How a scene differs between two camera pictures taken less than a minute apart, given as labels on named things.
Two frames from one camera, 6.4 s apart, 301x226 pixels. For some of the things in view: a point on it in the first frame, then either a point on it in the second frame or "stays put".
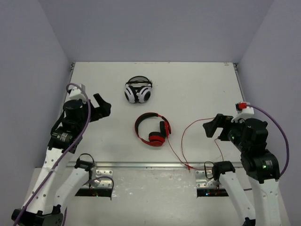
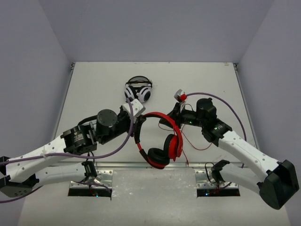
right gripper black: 210,127 → 177,115
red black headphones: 158,138 → 159,157
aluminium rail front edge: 151,165 stays put
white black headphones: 138,88 stays put
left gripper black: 93,111 → 135,125
